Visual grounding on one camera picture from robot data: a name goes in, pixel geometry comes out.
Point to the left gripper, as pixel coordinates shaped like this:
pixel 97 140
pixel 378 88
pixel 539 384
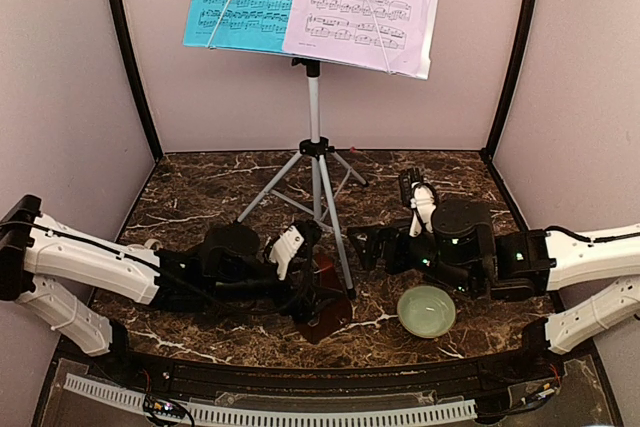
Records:
pixel 306 308

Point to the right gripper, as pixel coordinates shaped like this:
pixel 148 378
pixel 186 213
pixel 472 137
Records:
pixel 378 233

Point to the brown wooden metronome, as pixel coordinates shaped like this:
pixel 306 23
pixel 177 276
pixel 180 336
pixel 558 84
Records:
pixel 332 309

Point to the grey folding music stand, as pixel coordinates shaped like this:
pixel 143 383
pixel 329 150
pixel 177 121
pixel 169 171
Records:
pixel 317 149

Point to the purple sheet music page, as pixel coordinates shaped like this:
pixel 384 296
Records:
pixel 391 36

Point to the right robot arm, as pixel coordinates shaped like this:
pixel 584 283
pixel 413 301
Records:
pixel 455 245

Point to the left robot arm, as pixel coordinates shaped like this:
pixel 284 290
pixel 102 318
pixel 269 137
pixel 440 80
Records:
pixel 228 271

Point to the pale green ceramic bowl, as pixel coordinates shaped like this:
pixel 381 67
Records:
pixel 426 311

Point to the cream printed mug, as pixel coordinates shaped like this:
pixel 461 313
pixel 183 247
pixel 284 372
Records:
pixel 153 244

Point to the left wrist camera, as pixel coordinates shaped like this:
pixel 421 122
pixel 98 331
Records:
pixel 292 242

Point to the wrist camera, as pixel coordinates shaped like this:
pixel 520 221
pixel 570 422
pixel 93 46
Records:
pixel 421 198
pixel 292 242

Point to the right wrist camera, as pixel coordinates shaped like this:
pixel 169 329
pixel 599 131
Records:
pixel 421 198

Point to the grey slotted cable duct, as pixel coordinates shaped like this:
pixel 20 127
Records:
pixel 243 410

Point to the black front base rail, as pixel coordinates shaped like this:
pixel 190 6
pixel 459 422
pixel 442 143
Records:
pixel 488 376

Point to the right black frame post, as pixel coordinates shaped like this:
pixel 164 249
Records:
pixel 516 58

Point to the black frame post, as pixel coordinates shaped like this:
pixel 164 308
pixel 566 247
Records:
pixel 128 57
pixel 516 58

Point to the left black frame post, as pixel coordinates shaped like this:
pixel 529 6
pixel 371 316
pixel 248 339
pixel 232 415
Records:
pixel 128 57

